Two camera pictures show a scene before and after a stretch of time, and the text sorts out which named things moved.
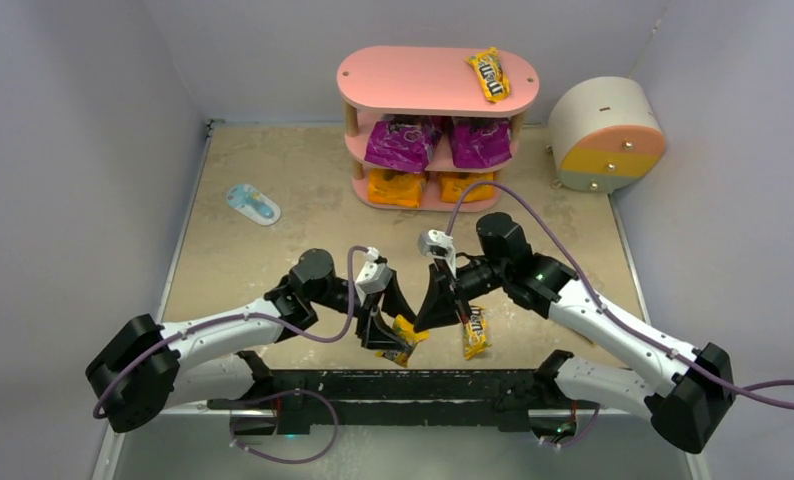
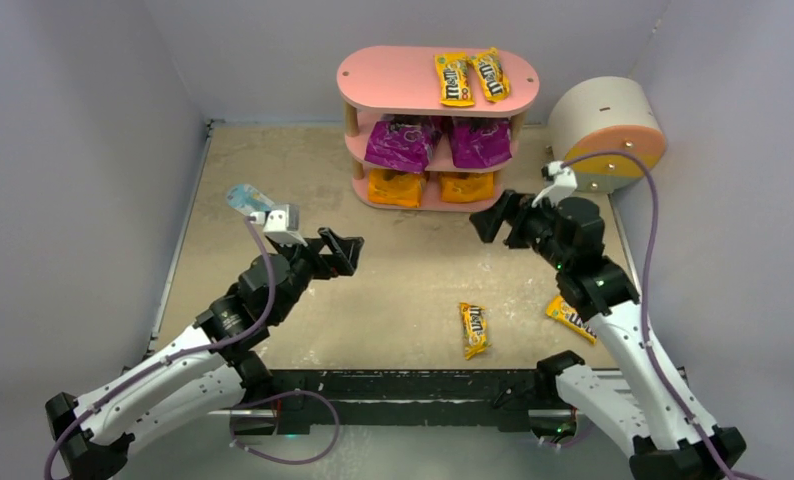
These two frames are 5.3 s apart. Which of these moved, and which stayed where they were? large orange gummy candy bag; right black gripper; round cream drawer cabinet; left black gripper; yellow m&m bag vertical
Moved: left black gripper; right black gripper
Stayed: round cream drawer cabinet; yellow m&m bag vertical; large orange gummy candy bag
